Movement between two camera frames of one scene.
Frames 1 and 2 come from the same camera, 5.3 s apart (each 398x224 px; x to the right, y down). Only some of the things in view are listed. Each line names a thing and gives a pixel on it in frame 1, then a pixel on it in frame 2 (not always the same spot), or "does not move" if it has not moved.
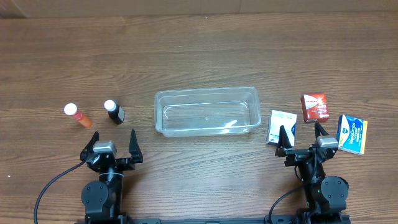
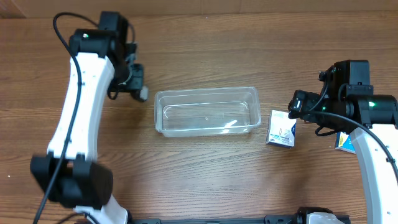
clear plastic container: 206,111 does not move
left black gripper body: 111,159 to 135,78
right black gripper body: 304,154 to 308,101
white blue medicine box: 276,119 does not move
